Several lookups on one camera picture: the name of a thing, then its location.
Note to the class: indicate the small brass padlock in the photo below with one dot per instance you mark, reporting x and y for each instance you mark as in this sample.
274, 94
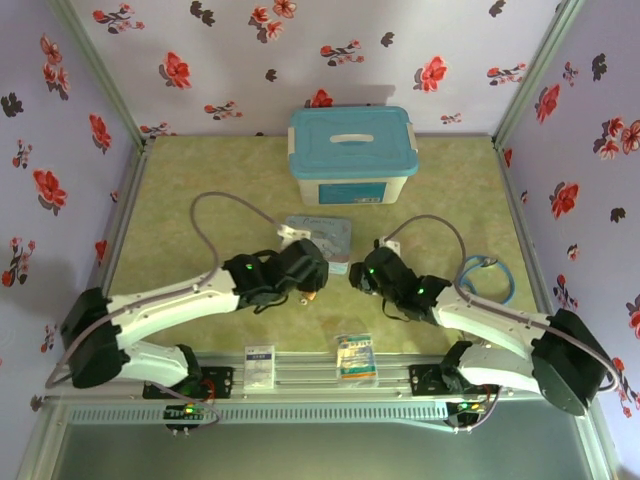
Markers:
312, 296

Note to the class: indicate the light blue cartoon tin box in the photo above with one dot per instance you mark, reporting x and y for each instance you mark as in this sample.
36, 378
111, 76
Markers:
330, 235

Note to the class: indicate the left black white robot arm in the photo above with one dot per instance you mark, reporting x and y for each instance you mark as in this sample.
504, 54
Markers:
165, 310

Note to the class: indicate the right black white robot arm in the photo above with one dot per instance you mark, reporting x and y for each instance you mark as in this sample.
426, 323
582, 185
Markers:
480, 317

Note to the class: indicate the blue green printed packet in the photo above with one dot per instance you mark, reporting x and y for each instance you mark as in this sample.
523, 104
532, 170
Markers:
356, 360

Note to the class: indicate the white packet with blue label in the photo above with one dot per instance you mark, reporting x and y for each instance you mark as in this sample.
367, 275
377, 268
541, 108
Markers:
260, 367

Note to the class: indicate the blue lid plastic storage box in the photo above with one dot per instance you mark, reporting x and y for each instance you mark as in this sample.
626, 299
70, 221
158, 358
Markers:
350, 145

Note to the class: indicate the grey glossy metal panel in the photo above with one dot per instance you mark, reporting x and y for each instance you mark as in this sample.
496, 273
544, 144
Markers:
320, 450

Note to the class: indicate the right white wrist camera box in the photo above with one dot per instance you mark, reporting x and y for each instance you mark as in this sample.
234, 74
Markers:
389, 245

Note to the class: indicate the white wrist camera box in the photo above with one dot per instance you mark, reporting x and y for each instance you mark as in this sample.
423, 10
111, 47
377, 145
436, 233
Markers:
389, 245
292, 232

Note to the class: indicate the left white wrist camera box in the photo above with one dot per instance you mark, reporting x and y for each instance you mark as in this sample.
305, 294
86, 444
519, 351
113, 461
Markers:
292, 232

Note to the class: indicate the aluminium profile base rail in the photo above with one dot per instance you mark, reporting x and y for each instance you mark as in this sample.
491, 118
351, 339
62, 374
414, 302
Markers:
310, 375

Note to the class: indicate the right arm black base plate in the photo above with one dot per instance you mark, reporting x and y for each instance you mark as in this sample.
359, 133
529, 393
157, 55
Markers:
422, 380

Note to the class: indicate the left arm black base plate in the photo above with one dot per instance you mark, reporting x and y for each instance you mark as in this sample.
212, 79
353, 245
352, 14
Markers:
222, 382

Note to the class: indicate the aluminium table side rail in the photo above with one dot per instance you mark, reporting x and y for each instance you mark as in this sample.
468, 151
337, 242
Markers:
131, 190
515, 190

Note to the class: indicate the aluminium frame post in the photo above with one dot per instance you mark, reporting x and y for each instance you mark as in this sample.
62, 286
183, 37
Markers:
536, 70
102, 70

